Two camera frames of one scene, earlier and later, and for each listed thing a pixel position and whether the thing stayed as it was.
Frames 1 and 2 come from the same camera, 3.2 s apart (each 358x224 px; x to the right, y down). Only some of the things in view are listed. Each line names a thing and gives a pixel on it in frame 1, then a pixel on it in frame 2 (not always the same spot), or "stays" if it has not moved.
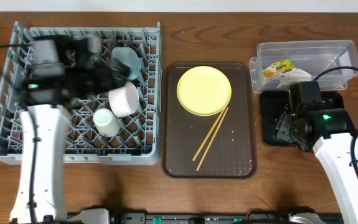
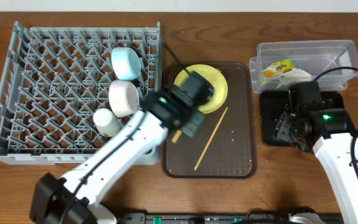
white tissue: (296, 75) stays
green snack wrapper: (277, 68) stays
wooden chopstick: (223, 111) to (175, 137)
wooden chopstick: (211, 137) stays
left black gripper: (104, 73) to (193, 125)
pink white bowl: (124, 100) stays
